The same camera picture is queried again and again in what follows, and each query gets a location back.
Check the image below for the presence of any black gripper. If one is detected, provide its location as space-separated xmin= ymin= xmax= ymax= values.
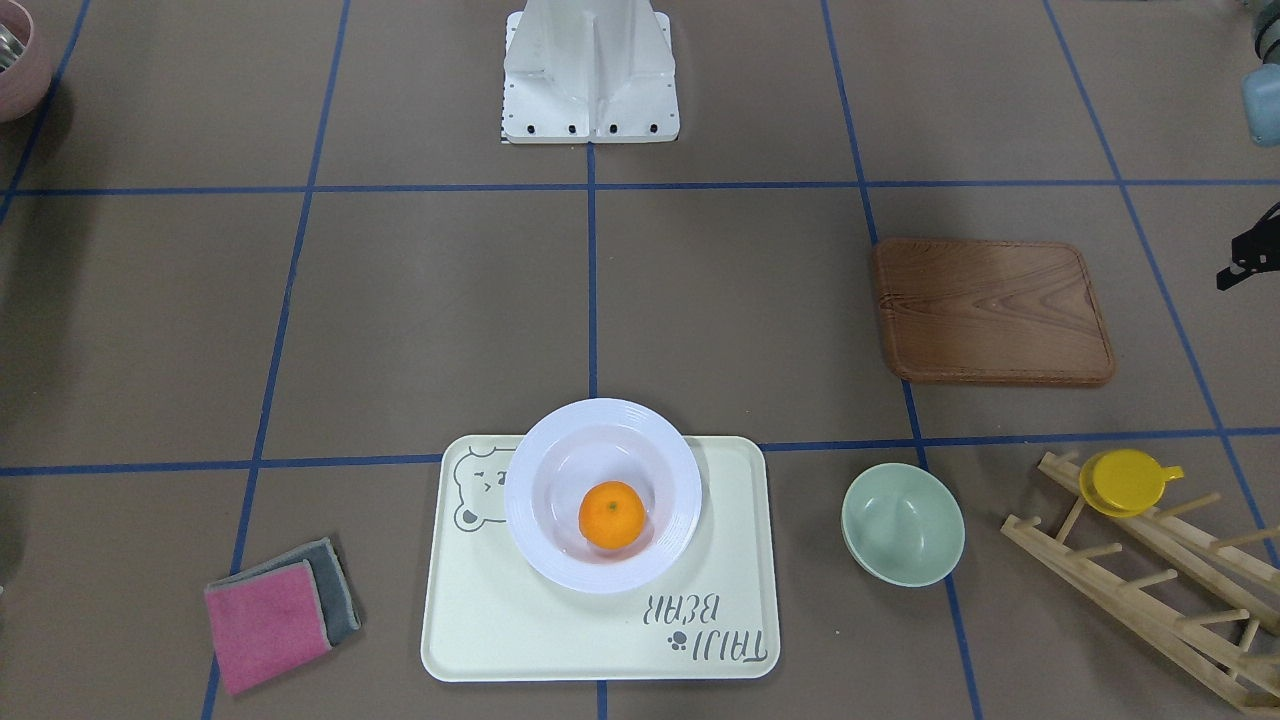
xmin=1216 ymin=202 xmax=1279 ymax=291

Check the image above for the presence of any orange fruit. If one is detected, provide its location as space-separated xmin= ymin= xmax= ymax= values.
xmin=579 ymin=480 xmax=646 ymax=551

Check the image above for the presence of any white round plate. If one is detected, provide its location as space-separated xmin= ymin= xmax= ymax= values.
xmin=504 ymin=398 xmax=704 ymax=594

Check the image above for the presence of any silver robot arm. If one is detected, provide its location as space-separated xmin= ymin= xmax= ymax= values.
xmin=1215 ymin=1 xmax=1279 ymax=291

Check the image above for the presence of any cream bear print tray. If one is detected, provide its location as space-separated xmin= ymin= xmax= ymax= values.
xmin=420 ymin=436 xmax=781 ymax=682

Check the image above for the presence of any brown wooden cutting board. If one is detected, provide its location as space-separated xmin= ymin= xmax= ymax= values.
xmin=870 ymin=237 xmax=1117 ymax=387

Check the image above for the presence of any yellow cup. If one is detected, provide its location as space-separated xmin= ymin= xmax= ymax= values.
xmin=1076 ymin=448 xmax=1185 ymax=518

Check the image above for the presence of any wooden dish drying rack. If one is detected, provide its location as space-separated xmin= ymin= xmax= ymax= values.
xmin=1001 ymin=452 xmax=1279 ymax=719

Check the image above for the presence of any green ceramic bowl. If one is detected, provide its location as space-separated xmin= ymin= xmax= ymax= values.
xmin=840 ymin=462 xmax=966 ymax=588

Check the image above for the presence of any grey cleaning cloth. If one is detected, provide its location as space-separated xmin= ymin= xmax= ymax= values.
xmin=206 ymin=537 xmax=361 ymax=647

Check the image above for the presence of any pink cleaning cloth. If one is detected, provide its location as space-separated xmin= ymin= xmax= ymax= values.
xmin=204 ymin=561 xmax=333 ymax=694

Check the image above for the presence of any pink bowl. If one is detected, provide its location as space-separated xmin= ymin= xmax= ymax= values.
xmin=1 ymin=1 xmax=54 ymax=123

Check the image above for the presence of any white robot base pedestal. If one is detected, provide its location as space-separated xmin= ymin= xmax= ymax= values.
xmin=500 ymin=1 xmax=681 ymax=145

